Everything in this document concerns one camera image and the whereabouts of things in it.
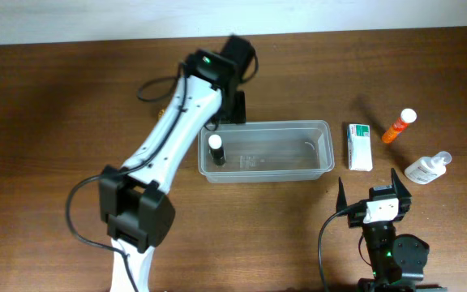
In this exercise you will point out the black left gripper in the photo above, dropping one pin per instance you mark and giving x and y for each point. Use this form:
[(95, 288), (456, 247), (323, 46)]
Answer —
[(235, 110)]

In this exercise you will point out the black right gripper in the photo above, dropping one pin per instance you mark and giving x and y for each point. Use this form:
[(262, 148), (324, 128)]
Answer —
[(355, 219)]

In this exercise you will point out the white squeeze bottle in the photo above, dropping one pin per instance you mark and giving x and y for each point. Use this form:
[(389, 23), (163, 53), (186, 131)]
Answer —
[(427, 169)]

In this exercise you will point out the orange tube white cap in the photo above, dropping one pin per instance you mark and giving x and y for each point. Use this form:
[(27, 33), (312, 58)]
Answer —
[(407, 117)]

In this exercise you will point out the dark bottle white cap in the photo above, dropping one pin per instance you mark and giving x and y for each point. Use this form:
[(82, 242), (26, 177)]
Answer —
[(216, 149)]

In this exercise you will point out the small jar gold lid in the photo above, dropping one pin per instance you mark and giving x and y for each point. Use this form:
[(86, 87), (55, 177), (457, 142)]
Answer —
[(161, 114)]

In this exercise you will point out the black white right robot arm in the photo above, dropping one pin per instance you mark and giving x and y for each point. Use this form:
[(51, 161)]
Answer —
[(397, 260)]

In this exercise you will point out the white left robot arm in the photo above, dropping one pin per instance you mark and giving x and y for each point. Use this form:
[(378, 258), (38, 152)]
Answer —
[(134, 202)]

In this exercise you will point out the clear plastic container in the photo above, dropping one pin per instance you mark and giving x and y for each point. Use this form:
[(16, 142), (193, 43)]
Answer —
[(259, 152)]

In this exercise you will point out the white green medicine box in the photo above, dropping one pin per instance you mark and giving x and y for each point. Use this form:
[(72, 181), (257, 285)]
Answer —
[(359, 147)]

